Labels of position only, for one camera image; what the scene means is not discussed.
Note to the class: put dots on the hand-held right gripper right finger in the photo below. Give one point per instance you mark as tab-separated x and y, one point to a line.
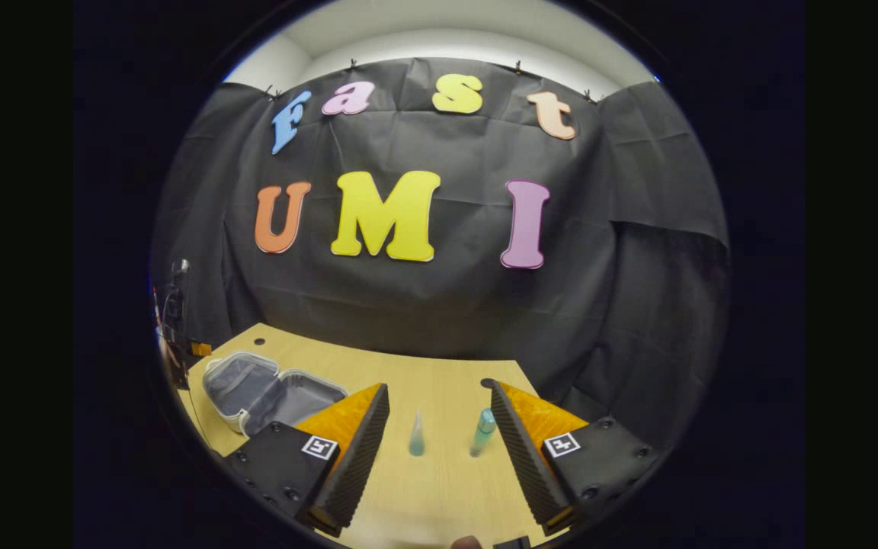
530	465

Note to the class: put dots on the white suitcase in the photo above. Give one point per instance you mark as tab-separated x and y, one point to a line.
256	389

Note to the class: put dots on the teal skincare bottle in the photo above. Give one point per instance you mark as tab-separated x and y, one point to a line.
482	431

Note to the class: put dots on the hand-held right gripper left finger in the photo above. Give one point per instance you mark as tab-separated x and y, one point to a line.
359	465

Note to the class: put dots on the clear blue skincare tube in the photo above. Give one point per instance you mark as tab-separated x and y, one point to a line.
417	442

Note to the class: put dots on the dark equipment stand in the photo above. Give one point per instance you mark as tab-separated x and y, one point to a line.
176	305

